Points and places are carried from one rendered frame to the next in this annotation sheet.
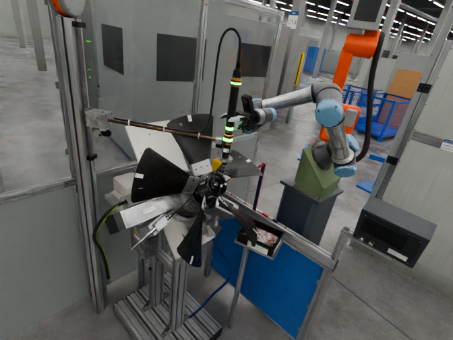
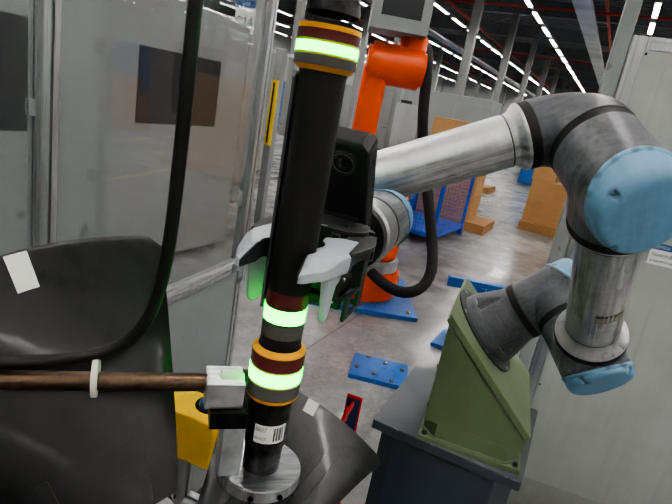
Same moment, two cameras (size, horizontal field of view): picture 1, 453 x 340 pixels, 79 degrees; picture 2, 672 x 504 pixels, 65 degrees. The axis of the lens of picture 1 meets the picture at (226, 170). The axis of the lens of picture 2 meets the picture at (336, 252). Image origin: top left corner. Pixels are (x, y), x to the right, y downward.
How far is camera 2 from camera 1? 0.84 m
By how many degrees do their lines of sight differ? 24
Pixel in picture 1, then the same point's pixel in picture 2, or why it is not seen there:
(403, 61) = (433, 104)
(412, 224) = not seen: outside the picture
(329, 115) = (654, 211)
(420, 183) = not seen: hidden behind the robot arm
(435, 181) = (645, 332)
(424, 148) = not seen: hidden behind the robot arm
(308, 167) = (472, 374)
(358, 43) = (395, 60)
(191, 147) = (45, 450)
